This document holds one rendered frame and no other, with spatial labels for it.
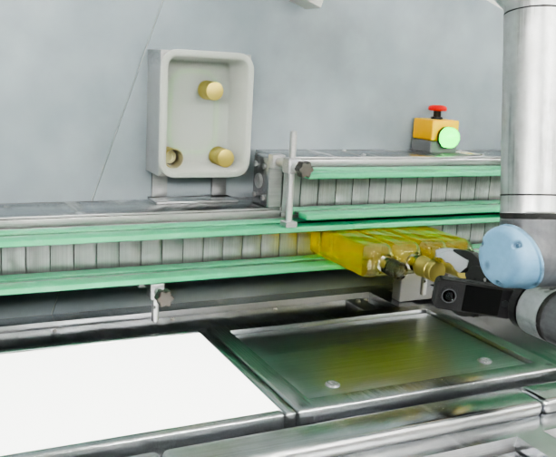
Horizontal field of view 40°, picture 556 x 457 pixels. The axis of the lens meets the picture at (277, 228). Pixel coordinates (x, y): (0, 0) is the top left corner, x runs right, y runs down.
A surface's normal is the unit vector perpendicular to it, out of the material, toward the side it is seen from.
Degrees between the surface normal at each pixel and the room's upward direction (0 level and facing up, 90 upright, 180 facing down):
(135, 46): 0
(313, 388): 90
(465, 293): 31
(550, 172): 16
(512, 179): 83
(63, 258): 0
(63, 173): 0
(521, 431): 90
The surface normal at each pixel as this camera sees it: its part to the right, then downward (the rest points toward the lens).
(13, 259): 0.44, 0.21
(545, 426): 0.05, -0.98
